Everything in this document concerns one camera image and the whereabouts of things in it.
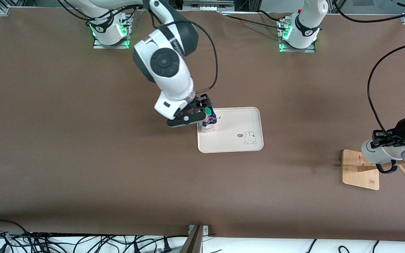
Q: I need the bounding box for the blue white milk carton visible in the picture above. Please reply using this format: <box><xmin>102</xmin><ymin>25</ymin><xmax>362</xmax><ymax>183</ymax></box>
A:
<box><xmin>198</xmin><ymin>100</ymin><xmax>218</xmax><ymax>133</ymax></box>

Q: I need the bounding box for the white smiley mug black handle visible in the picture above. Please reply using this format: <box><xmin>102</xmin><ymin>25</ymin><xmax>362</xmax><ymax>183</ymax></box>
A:
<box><xmin>361</xmin><ymin>138</ymin><xmax>405</xmax><ymax>175</ymax></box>

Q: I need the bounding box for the wooden cup rack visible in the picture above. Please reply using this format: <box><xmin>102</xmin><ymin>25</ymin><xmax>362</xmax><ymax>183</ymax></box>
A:
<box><xmin>341</xmin><ymin>149</ymin><xmax>405</xmax><ymax>191</ymax></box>

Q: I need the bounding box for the cream rabbit print tray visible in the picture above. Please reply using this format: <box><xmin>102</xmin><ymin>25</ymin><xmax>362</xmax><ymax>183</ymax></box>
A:
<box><xmin>197</xmin><ymin>106</ymin><xmax>264</xmax><ymax>154</ymax></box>

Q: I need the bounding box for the grey metal equipment box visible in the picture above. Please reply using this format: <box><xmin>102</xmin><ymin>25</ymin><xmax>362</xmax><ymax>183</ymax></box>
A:
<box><xmin>182</xmin><ymin>0</ymin><xmax>235</xmax><ymax>13</ymax></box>

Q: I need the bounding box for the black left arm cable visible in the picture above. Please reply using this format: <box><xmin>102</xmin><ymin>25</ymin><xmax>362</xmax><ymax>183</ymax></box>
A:
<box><xmin>332</xmin><ymin>0</ymin><xmax>405</xmax><ymax>142</ymax></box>

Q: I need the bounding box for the black cable on table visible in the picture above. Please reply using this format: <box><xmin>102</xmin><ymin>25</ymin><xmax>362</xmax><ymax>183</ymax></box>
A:
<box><xmin>219</xmin><ymin>10</ymin><xmax>291</xmax><ymax>31</ymax></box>

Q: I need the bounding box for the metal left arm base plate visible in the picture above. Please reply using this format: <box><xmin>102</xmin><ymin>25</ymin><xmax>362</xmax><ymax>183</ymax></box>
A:
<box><xmin>278</xmin><ymin>18</ymin><xmax>316</xmax><ymax>53</ymax></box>

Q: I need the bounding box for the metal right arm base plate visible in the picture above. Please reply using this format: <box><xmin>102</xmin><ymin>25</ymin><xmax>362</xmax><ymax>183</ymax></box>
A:
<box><xmin>93</xmin><ymin>13</ymin><xmax>130</xmax><ymax>50</ymax></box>

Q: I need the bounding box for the metal camera post bracket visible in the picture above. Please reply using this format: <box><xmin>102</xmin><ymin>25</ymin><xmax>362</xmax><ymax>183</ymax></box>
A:
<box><xmin>179</xmin><ymin>224</ymin><xmax>210</xmax><ymax>253</ymax></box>

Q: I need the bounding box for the tangled black floor cable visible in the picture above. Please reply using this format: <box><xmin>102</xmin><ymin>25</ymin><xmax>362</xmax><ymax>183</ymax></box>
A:
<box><xmin>0</xmin><ymin>230</ymin><xmax>189</xmax><ymax>253</ymax></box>

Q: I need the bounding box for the thick black arching cable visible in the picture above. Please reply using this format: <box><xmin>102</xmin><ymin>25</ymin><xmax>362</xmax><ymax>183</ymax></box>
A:
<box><xmin>0</xmin><ymin>219</ymin><xmax>34</xmax><ymax>236</ymax></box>

